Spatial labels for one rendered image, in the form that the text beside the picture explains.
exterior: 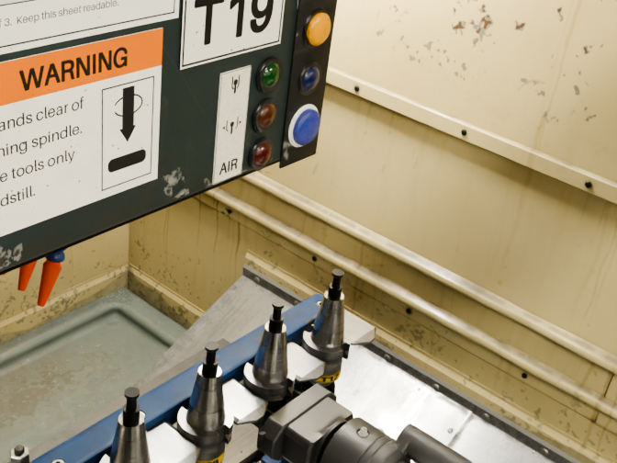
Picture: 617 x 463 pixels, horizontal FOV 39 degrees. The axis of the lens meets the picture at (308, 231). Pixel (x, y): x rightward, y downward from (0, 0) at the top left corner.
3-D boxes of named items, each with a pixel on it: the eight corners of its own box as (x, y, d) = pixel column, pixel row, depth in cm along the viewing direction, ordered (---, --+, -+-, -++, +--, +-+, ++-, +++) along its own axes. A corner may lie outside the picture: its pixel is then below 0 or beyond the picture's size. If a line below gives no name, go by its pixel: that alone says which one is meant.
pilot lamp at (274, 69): (282, 87, 65) (285, 59, 64) (262, 94, 64) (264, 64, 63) (275, 84, 66) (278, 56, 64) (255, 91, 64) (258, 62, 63)
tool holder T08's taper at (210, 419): (207, 398, 102) (210, 352, 99) (233, 418, 100) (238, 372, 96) (177, 415, 99) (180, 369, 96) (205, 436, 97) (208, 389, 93)
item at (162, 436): (208, 457, 97) (208, 452, 96) (172, 482, 93) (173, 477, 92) (164, 423, 100) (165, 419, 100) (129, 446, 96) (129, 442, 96)
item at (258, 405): (274, 410, 104) (275, 405, 104) (244, 432, 101) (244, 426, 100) (232, 381, 108) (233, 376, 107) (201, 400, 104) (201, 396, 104)
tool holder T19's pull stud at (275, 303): (274, 321, 105) (277, 297, 103) (286, 327, 104) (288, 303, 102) (264, 326, 104) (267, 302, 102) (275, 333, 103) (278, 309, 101)
